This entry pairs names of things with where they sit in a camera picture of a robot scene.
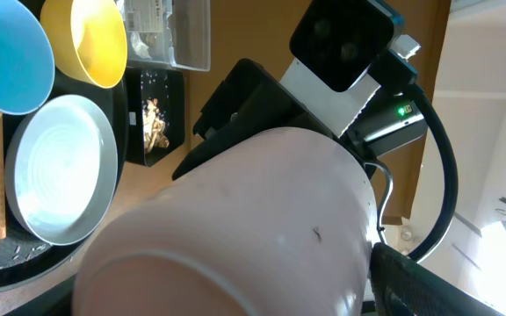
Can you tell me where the round black tray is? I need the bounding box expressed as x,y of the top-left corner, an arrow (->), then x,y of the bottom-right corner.
0,65 -> 130,296

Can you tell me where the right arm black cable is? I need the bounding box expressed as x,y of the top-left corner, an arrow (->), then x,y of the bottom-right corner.
365,83 -> 459,263

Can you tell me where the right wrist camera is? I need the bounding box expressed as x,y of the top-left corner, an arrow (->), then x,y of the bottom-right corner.
280,0 -> 421,137

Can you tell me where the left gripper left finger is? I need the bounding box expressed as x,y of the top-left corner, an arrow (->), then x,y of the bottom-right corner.
5,275 -> 76,316

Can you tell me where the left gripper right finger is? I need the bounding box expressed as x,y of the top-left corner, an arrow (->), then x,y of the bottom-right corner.
370,243 -> 499,316

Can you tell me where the white napkin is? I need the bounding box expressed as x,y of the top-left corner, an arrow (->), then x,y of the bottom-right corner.
130,32 -> 156,59

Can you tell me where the grey round plate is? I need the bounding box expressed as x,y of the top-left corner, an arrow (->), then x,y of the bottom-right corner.
5,95 -> 119,246

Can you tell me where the yellow plastic bowl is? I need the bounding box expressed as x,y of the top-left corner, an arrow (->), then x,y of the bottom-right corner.
40,0 -> 127,89

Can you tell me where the pink plastic cup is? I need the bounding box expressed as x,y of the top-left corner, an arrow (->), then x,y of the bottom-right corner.
72,127 -> 377,315

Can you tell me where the food scraps pile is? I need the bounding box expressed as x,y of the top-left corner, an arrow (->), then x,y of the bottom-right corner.
142,98 -> 170,154

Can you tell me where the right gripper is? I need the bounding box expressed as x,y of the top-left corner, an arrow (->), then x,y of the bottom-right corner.
172,58 -> 336,180

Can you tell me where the clear plastic bin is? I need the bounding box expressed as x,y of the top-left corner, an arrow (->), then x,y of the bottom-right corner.
115,0 -> 211,72

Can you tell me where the blue plastic cup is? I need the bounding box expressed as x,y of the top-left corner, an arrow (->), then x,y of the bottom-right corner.
0,0 -> 55,115

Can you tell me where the black rectangular tray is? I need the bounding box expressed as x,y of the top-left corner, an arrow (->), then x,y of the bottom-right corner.
124,68 -> 185,167

